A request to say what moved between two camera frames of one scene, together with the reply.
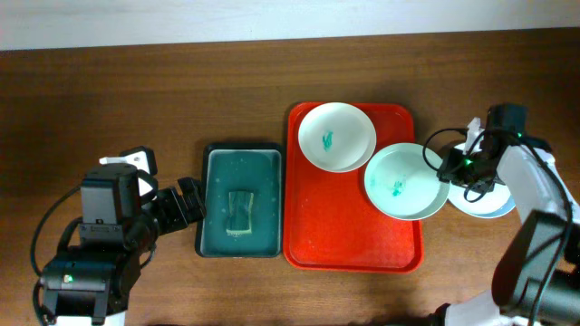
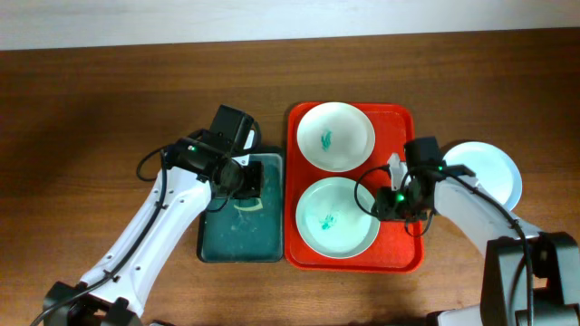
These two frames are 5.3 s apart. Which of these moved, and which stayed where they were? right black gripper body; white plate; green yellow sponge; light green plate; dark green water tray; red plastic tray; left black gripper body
Moved: left black gripper body; right black gripper body; green yellow sponge; light green plate
Stayed: red plastic tray; dark green water tray; white plate
